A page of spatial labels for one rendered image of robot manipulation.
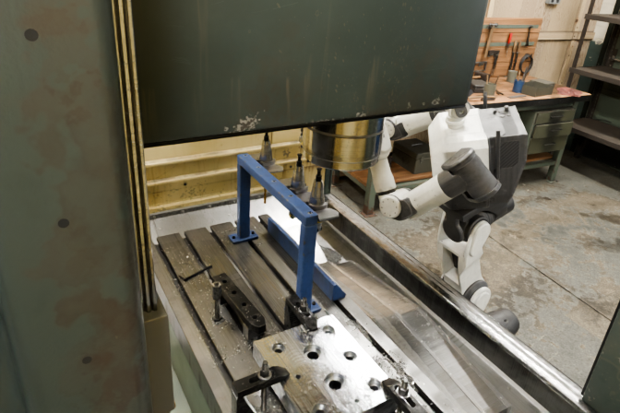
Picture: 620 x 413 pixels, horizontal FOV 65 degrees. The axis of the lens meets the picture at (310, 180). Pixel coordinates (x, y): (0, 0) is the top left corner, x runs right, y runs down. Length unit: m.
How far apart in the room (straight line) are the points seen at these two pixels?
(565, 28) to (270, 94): 5.19
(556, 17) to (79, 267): 5.42
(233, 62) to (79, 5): 0.32
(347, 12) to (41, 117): 0.49
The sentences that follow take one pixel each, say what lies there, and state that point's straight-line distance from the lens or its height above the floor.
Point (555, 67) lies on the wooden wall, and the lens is 5.87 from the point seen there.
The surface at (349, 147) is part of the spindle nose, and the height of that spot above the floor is 1.54.
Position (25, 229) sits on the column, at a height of 1.64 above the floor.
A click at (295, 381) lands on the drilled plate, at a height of 0.99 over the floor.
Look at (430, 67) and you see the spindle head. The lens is 0.91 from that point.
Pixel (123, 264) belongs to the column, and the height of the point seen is 1.58.
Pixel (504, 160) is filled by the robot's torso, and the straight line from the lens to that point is 1.72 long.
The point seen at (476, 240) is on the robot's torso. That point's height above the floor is 0.94.
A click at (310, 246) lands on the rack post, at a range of 1.35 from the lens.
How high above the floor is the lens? 1.86
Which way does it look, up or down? 25 degrees down
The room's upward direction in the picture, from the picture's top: 4 degrees clockwise
